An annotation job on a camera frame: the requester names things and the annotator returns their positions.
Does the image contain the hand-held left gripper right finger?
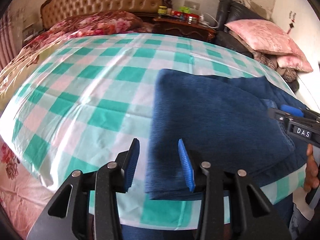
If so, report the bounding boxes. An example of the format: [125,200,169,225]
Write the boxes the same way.
[177,139,292,240]

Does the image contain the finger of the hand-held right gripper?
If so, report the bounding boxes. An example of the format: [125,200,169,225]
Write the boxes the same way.
[279,104,320,121]
[267,107,296,128]

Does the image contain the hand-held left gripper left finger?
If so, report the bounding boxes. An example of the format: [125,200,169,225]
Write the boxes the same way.
[29,138,140,240]

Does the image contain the blue denim pants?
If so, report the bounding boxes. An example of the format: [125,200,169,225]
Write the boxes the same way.
[145,69,312,201]

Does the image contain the person's right hand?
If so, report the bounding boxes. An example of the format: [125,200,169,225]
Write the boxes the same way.
[302,144,320,193]

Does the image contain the small pink pillow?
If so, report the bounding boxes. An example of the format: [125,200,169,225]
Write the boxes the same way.
[276,53,314,73]

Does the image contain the brown folded blanket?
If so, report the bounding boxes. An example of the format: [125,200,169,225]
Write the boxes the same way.
[229,30,298,83]

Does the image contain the large pink pillow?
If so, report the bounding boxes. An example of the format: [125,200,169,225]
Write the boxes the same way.
[224,19,302,56]

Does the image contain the green white checked cloth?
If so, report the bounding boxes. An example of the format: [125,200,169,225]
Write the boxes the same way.
[0,33,307,231]

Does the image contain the pink floral bed sheet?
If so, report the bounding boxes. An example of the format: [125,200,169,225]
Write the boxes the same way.
[0,36,97,240]

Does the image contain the black leather armchair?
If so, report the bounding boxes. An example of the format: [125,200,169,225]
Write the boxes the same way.
[214,0,300,93]

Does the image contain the dark wooden nightstand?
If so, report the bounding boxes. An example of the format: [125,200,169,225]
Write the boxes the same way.
[152,14,217,43]

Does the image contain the tufted tan headboard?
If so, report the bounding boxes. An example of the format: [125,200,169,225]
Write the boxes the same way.
[40,0,179,30]

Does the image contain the pink curtain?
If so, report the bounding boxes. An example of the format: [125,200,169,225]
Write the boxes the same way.
[0,6,26,68]

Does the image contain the small wall ornament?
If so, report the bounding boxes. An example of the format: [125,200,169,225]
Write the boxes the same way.
[287,10,297,35]

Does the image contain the white charger cable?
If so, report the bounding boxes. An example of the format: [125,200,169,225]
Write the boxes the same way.
[200,12,218,28]

